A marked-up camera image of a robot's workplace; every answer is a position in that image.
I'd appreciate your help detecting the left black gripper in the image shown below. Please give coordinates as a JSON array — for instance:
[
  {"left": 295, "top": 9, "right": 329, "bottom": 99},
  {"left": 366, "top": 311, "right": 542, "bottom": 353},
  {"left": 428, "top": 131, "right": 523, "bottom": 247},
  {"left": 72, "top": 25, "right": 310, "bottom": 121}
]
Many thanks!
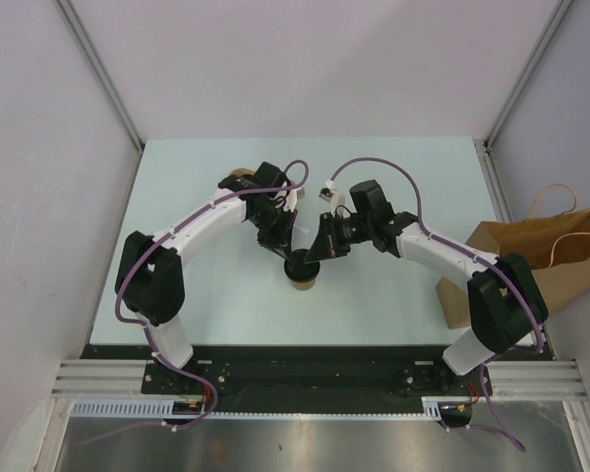
[{"left": 249, "top": 206, "right": 297, "bottom": 262}]

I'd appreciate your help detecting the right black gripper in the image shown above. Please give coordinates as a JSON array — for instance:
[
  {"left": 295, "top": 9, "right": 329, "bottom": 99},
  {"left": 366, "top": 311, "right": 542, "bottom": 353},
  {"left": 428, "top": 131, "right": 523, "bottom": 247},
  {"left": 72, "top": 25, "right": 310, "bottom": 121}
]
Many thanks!
[{"left": 305, "top": 211, "right": 374, "bottom": 264}]

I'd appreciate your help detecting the black plastic cup lid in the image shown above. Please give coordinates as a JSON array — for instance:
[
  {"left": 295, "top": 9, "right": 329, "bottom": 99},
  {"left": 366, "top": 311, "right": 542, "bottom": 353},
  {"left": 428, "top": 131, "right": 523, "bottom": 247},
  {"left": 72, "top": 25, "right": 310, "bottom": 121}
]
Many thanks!
[{"left": 284, "top": 249, "right": 321, "bottom": 283}]

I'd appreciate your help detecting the brown paper coffee cup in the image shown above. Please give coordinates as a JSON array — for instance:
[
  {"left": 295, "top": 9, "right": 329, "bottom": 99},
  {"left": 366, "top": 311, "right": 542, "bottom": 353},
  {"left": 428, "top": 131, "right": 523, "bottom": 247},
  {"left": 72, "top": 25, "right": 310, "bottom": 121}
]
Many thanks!
[{"left": 288, "top": 277, "right": 316, "bottom": 291}]

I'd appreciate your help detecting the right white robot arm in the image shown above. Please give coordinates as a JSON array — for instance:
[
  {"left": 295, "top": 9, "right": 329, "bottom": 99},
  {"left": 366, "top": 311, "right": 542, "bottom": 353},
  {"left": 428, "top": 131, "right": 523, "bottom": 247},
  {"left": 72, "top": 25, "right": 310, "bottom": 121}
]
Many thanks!
[{"left": 303, "top": 180, "right": 549, "bottom": 394}]

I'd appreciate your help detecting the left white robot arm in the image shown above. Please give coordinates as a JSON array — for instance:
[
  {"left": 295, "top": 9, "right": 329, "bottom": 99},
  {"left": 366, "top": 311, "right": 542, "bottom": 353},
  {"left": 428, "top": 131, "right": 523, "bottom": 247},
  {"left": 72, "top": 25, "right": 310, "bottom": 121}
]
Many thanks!
[{"left": 114, "top": 162, "right": 306, "bottom": 393}]

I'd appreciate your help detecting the white wrapped straw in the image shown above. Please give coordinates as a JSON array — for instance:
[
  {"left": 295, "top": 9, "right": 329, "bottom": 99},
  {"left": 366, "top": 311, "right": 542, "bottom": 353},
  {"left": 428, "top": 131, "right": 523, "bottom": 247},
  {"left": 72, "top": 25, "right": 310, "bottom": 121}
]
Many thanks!
[{"left": 293, "top": 224, "right": 310, "bottom": 234}]

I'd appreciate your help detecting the brown pulp cup carrier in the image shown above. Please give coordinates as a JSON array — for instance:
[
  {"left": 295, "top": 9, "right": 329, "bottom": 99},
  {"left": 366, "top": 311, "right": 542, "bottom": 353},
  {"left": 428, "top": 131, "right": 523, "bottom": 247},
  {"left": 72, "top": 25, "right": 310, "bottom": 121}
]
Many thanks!
[{"left": 230, "top": 168, "right": 255, "bottom": 180}]

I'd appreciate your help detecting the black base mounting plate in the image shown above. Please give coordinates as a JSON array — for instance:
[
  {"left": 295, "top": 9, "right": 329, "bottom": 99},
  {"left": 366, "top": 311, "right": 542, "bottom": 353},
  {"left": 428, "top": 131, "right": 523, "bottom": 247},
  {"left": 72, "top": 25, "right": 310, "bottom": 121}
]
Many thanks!
[{"left": 81, "top": 343, "right": 555, "bottom": 427}]

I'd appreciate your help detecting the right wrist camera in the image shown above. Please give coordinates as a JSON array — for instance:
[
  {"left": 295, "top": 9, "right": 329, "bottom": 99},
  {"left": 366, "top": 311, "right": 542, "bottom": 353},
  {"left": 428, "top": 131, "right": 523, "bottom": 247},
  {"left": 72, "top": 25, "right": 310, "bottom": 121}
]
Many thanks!
[{"left": 319, "top": 180, "right": 345, "bottom": 212}]

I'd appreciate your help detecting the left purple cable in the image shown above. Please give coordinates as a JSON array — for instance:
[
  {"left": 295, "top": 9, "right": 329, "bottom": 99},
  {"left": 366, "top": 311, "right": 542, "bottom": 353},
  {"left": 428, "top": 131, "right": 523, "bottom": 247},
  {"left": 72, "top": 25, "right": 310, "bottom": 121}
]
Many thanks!
[{"left": 76, "top": 159, "right": 310, "bottom": 446}]

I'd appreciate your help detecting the purple cable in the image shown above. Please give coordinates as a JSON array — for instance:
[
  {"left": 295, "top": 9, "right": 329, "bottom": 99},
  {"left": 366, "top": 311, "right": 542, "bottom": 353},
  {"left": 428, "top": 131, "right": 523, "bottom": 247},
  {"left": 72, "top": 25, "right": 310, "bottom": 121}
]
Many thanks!
[
  {"left": 76, "top": 159, "right": 310, "bottom": 446},
  {"left": 326, "top": 156, "right": 547, "bottom": 453}
]

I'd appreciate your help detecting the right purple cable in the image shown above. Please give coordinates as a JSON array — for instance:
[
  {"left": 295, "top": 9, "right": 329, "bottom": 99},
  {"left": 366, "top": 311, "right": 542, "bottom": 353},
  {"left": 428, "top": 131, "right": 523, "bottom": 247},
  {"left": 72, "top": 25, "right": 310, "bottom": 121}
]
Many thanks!
[{"left": 326, "top": 156, "right": 547, "bottom": 453}]

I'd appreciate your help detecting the white slotted cable duct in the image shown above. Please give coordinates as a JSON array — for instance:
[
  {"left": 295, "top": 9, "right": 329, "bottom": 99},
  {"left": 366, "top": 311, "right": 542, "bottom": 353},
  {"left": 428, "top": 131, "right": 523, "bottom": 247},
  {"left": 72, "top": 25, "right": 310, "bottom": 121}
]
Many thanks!
[{"left": 72, "top": 398, "right": 442, "bottom": 421}]

